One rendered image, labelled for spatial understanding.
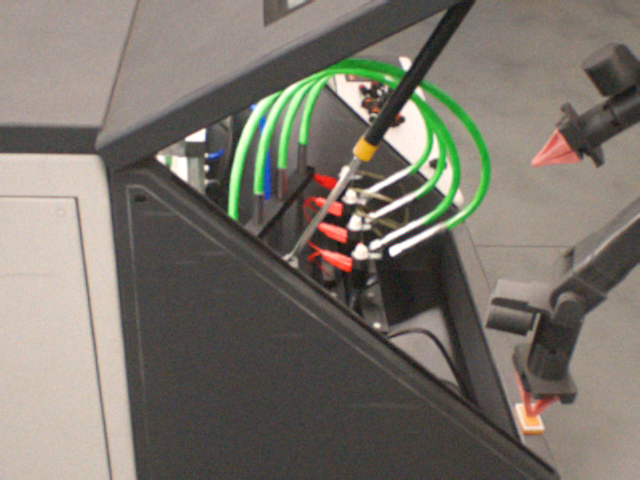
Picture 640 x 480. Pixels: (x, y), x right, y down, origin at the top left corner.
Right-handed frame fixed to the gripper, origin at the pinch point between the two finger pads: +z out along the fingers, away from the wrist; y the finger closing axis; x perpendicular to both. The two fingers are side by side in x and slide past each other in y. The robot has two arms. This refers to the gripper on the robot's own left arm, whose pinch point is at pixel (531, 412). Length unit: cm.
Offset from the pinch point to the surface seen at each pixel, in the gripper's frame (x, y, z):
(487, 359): -1.9, -16.3, 4.7
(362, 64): -28, -21, -44
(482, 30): 105, -399, 95
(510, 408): -2.0, -3.0, 2.3
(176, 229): -50, 13, -40
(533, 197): 83, -213, 95
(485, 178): -7.3, -21.1, -27.1
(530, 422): -0.4, 1.3, 0.8
